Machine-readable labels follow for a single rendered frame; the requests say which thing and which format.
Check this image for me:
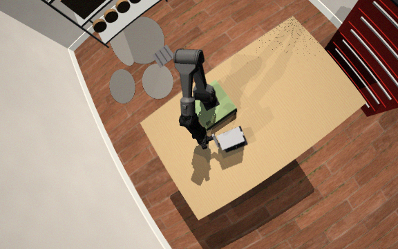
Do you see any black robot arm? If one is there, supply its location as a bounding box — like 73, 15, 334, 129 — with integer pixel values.
173, 48, 220, 136

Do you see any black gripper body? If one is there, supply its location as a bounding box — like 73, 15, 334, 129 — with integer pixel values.
192, 128, 207, 149

